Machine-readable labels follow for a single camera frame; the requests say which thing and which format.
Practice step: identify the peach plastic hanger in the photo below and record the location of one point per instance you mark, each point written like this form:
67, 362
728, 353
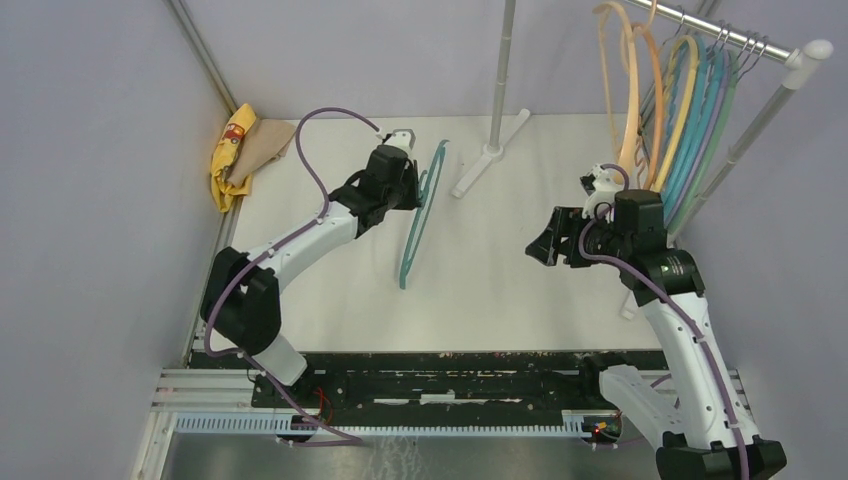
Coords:
624, 144

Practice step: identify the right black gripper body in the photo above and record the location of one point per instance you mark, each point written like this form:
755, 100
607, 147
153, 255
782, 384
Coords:
603, 240

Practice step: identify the yellow wavy hanger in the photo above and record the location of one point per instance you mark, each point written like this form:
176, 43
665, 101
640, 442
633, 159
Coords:
685, 82

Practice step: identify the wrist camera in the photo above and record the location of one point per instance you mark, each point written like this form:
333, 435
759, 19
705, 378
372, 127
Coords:
402, 139
601, 184

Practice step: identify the blue wavy hanger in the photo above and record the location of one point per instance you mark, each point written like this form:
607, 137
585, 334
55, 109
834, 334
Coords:
709, 132
696, 138

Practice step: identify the yellow patterned cloth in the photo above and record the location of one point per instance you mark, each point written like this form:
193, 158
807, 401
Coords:
225, 156

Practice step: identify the purple wavy hanger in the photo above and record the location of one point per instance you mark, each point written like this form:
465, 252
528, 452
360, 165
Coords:
719, 139

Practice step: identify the white garment rack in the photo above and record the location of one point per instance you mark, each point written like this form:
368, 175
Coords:
800, 63

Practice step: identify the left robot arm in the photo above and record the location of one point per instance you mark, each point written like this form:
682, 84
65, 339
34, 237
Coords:
241, 302

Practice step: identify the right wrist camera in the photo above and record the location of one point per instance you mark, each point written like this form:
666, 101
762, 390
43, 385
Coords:
601, 184

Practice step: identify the beige cloth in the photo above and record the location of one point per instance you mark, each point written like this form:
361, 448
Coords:
265, 141

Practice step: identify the orange wavy hanger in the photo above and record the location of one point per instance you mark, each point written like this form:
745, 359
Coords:
648, 156

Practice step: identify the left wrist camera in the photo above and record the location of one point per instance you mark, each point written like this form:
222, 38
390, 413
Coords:
402, 139

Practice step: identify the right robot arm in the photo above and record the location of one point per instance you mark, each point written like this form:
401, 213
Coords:
709, 434

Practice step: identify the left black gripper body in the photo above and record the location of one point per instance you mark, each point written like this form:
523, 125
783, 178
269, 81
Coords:
405, 195

